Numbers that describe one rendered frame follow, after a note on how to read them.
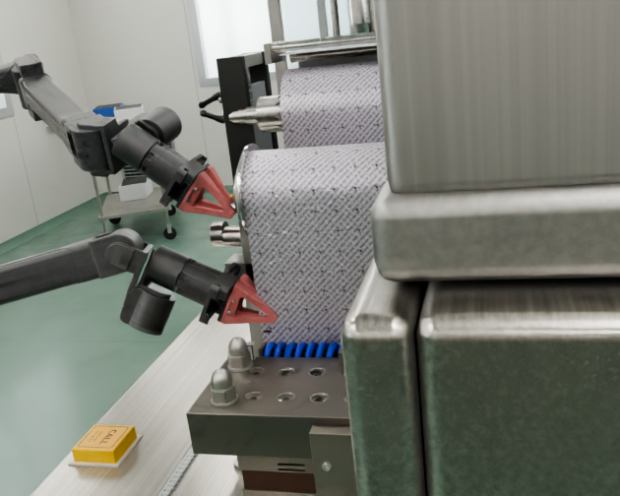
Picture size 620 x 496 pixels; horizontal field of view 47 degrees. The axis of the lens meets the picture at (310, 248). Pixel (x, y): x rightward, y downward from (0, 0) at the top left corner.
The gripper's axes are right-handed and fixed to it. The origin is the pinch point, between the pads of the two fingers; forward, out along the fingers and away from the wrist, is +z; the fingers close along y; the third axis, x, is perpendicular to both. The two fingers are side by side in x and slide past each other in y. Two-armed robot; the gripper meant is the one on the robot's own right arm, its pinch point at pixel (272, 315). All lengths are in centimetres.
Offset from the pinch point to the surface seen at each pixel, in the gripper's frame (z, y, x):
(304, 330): 5.3, 0.2, 0.2
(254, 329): -2.8, -7.8, -7.9
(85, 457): -16.6, 13.5, -27.0
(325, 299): 6.3, 0.3, 6.1
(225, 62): -28, -33, 25
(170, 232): -141, -397, -189
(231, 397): 0.9, 17.1, -3.8
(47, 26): -345, -516, -108
